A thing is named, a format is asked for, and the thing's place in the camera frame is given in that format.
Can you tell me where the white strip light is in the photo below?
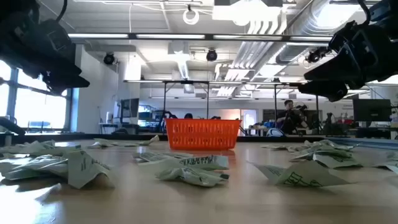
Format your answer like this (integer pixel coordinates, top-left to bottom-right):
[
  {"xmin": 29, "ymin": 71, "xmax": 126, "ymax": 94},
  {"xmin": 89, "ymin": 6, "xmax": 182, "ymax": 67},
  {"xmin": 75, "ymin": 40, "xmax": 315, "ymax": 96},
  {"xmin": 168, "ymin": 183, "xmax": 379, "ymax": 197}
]
[
  {"xmin": 213, "ymin": 35, "xmax": 282, "ymax": 40},
  {"xmin": 290, "ymin": 36, "xmax": 333, "ymax": 42},
  {"xmin": 68, "ymin": 33, "xmax": 129, "ymax": 39},
  {"xmin": 136, "ymin": 34, "xmax": 206, "ymax": 40}
]

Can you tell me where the silver spiral air duct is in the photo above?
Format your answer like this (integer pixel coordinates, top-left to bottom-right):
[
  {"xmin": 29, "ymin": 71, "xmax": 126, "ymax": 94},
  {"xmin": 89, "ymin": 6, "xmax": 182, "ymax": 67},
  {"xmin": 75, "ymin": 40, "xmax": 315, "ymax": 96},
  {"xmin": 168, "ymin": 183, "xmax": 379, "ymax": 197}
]
[{"xmin": 276, "ymin": 0, "xmax": 352, "ymax": 63}]

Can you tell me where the black slanted metal bar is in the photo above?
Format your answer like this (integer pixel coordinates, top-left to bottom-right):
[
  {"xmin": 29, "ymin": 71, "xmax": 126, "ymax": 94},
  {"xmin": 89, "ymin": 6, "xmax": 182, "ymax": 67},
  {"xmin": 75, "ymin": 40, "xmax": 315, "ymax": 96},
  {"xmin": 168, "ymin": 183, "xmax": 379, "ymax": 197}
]
[{"xmin": 0, "ymin": 116, "xmax": 26, "ymax": 136}]

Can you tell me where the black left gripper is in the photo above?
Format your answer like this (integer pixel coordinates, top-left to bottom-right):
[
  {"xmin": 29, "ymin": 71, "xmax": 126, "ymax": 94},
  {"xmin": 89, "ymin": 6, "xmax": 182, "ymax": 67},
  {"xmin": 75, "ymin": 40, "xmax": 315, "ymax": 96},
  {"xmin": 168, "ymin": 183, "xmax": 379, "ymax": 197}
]
[{"xmin": 0, "ymin": 22, "xmax": 90, "ymax": 95}]

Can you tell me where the black aluminium table frame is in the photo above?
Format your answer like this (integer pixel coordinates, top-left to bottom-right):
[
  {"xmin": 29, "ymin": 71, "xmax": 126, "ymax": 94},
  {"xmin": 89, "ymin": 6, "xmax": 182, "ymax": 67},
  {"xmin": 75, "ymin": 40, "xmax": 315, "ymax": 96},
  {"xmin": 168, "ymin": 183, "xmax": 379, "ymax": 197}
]
[{"xmin": 0, "ymin": 132, "xmax": 398, "ymax": 151}]

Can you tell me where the orange plastic basket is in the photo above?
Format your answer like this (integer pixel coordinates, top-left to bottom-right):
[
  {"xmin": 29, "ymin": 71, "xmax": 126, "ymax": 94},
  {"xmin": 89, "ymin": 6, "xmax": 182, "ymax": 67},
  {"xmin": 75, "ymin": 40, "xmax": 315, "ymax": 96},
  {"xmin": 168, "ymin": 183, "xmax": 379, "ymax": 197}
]
[{"xmin": 165, "ymin": 118, "xmax": 243, "ymax": 151}]

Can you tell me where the black computer monitor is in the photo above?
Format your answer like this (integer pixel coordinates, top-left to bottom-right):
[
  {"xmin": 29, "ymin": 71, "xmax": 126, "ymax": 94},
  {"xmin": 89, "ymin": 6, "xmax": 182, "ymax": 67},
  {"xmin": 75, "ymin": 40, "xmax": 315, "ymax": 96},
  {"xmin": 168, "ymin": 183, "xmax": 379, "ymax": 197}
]
[
  {"xmin": 353, "ymin": 98, "xmax": 392, "ymax": 123},
  {"xmin": 120, "ymin": 98, "xmax": 140, "ymax": 118}
]

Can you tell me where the white blue round object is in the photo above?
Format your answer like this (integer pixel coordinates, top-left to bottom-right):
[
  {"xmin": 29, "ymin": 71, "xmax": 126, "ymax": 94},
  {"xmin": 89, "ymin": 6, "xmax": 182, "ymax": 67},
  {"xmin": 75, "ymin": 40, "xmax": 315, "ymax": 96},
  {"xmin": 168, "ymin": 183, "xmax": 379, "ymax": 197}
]
[{"xmin": 266, "ymin": 127, "xmax": 285, "ymax": 138}]

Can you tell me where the black metal frame stand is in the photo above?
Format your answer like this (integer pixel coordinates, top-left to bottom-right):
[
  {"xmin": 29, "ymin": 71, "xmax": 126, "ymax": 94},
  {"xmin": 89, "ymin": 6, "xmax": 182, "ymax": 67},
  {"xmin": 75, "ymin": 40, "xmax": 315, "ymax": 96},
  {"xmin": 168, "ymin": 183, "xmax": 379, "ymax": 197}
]
[
  {"xmin": 272, "ymin": 82, "xmax": 321, "ymax": 134},
  {"xmin": 161, "ymin": 80, "xmax": 212, "ymax": 119}
]

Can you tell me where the white cable coil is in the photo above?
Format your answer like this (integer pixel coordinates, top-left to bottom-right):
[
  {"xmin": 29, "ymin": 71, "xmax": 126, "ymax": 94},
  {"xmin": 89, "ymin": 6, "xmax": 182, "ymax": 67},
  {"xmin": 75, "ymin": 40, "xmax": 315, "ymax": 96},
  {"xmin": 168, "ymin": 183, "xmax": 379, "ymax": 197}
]
[{"xmin": 182, "ymin": 8, "xmax": 200, "ymax": 26}]

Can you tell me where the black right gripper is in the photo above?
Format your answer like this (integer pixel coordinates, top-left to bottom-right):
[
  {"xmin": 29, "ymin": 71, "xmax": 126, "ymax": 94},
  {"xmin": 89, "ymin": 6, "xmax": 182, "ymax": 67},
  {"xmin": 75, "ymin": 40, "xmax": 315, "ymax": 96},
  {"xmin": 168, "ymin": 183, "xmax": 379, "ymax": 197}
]
[{"xmin": 298, "ymin": 21, "xmax": 398, "ymax": 103}]

